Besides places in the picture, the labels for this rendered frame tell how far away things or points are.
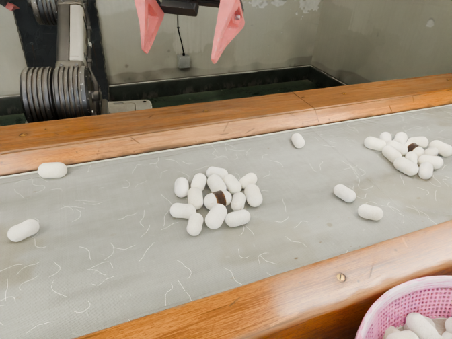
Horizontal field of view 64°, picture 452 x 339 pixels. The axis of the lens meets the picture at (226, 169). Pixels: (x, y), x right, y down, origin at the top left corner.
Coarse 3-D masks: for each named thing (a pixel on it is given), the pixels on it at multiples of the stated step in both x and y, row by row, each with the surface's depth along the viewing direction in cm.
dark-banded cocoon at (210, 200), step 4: (224, 192) 47; (228, 192) 47; (208, 196) 46; (212, 196) 46; (228, 196) 47; (204, 200) 46; (208, 200) 46; (212, 200) 46; (216, 200) 46; (228, 200) 47; (204, 204) 46; (208, 204) 46; (212, 204) 46; (208, 208) 46
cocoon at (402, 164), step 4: (396, 160) 57; (400, 160) 56; (404, 160) 56; (408, 160) 56; (396, 164) 57; (400, 164) 56; (404, 164) 56; (408, 164) 55; (412, 164) 55; (416, 164) 55; (396, 168) 57; (400, 168) 56; (404, 168) 56; (408, 168) 55; (412, 168) 55; (416, 168) 55; (404, 172) 56; (408, 172) 55; (412, 172) 55; (416, 172) 55
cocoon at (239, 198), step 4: (236, 192) 48; (240, 192) 48; (236, 196) 47; (240, 196) 47; (244, 196) 48; (232, 200) 47; (236, 200) 46; (240, 200) 46; (244, 200) 47; (232, 204) 46; (236, 204) 46; (240, 204) 46; (232, 208) 47; (236, 208) 46; (240, 208) 46
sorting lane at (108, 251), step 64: (320, 128) 68; (384, 128) 69; (448, 128) 71; (0, 192) 48; (64, 192) 49; (128, 192) 49; (320, 192) 51; (384, 192) 52; (448, 192) 53; (0, 256) 39; (64, 256) 40; (128, 256) 40; (192, 256) 40; (256, 256) 41; (320, 256) 41; (0, 320) 33; (64, 320) 33; (128, 320) 34
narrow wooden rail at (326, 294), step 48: (432, 240) 41; (240, 288) 34; (288, 288) 35; (336, 288) 35; (384, 288) 35; (96, 336) 30; (144, 336) 30; (192, 336) 30; (240, 336) 30; (288, 336) 32; (336, 336) 37
